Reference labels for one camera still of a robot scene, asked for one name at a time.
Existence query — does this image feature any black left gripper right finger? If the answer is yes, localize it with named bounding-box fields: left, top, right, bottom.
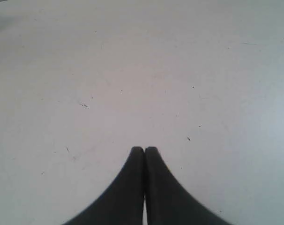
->
left=144, top=147, right=229, bottom=225

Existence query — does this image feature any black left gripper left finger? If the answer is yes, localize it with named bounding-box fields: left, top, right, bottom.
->
left=66, top=147, right=144, bottom=225

